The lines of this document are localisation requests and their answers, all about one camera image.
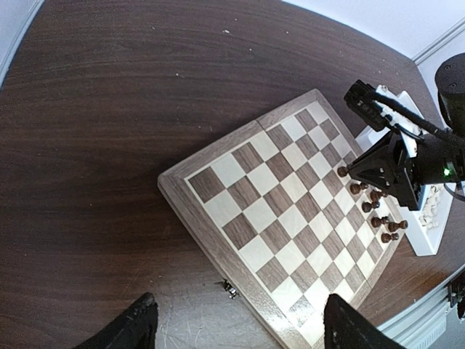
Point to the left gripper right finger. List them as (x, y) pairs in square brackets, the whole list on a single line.
[(344, 328)]

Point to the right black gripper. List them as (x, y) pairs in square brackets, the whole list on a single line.
[(402, 164)]

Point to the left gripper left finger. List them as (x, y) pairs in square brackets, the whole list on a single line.
[(135, 327)]

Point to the dark chess rook piece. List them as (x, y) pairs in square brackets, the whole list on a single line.
[(394, 226)]

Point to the dark chess pawn piece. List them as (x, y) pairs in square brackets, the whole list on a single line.
[(388, 237)]

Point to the white chess pieces pile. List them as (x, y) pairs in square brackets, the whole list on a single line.
[(428, 216)]

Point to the white divided plastic tray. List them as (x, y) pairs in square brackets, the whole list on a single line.
[(424, 241)]

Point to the wooden chessboard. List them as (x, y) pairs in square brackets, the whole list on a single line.
[(266, 205)]

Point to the aluminium frame rail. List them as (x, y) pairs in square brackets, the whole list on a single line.
[(429, 320)]

